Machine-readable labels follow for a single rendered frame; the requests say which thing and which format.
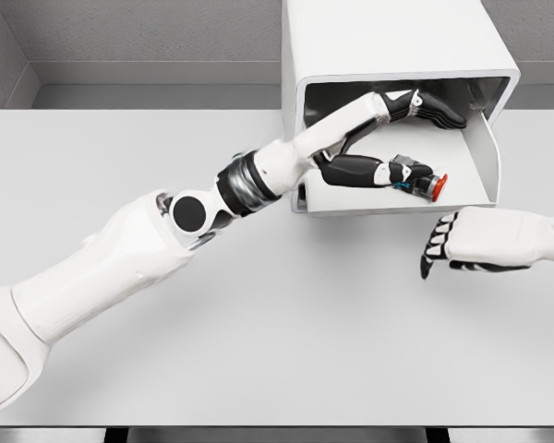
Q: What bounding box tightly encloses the white tabletop storage cabinet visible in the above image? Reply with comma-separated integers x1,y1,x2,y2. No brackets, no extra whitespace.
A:
281,0,523,139

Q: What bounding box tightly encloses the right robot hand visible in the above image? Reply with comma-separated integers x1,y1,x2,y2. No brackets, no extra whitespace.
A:
418,207,547,281

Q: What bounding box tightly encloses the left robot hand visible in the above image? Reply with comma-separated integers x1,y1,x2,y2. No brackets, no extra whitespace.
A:
297,89,468,191

